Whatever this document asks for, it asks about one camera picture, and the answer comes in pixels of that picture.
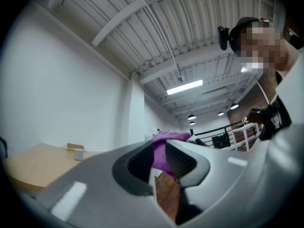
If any long rectangular ceiling light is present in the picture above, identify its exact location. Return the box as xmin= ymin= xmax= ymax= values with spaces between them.
xmin=166 ymin=79 xmax=203 ymax=95

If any purple cloth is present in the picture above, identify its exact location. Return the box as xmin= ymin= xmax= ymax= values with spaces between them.
xmin=152 ymin=130 xmax=191 ymax=178

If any black cap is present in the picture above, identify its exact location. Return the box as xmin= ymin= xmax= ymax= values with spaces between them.
xmin=228 ymin=16 xmax=273 ymax=57

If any white table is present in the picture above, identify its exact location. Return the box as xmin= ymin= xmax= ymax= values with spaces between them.
xmin=231 ymin=123 xmax=262 ymax=152

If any person's white shirt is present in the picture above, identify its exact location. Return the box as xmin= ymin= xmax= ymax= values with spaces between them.
xmin=275 ymin=46 xmax=304 ymax=128

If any white mug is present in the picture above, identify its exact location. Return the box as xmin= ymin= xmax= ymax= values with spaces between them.
xmin=70 ymin=148 xmax=85 ymax=162

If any black head-worn camera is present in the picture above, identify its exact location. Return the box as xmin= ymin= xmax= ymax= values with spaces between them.
xmin=217 ymin=26 xmax=231 ymax=51

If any black worn strap device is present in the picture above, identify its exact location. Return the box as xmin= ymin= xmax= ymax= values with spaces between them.
xmin=251 ymin=95 xmax=293 ymax=142

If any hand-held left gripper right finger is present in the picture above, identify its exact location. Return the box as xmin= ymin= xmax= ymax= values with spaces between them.
xmin=165 ymin=120 xmax=304 ymax=228

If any black box with green light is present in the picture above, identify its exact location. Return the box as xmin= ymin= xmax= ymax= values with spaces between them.
xmin=211 ymin=133 xmax=230 ymax=149

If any black metal railing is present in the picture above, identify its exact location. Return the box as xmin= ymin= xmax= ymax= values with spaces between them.
xmin=190 ymin=121 xmax=264 ymax=150

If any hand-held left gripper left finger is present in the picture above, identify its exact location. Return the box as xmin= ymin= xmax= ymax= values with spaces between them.
xmin=35 ymin=140 xmax=175 ymax=228

